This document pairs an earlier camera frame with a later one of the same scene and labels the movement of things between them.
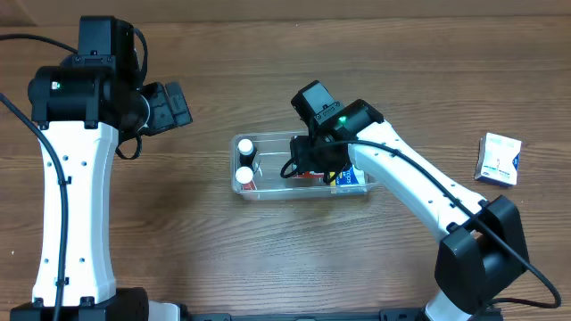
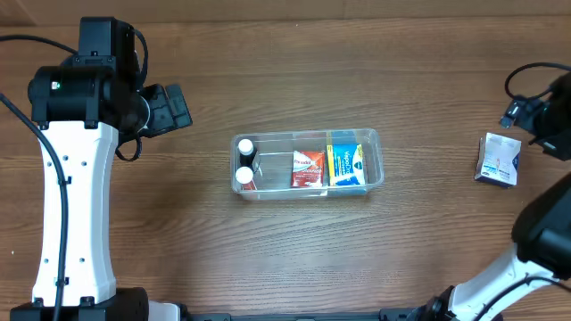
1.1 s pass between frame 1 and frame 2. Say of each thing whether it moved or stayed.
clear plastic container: stayed
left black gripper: stayed
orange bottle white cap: stayed
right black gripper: moved
